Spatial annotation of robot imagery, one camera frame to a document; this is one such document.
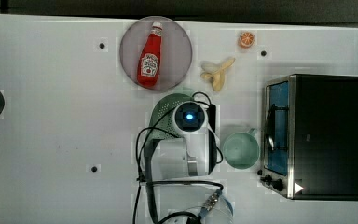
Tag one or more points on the peeled toy banana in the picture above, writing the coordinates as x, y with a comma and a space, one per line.
215, 73

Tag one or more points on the green plastic cup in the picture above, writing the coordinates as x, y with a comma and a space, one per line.
241, 150

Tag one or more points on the green plastic strainer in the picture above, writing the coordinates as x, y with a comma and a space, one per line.
161, 127

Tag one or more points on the grey round plate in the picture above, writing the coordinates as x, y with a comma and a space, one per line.
176, 51

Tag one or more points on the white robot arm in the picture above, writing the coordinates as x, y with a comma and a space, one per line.
191, 149

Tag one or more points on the red ketchup bottle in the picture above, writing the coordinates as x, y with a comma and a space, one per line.
150, 58

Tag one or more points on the black toaster oven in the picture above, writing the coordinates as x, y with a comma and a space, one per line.
310, 137

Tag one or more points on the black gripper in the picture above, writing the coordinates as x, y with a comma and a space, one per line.
212, 143

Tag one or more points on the toy orange half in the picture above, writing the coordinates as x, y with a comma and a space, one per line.
246, 40

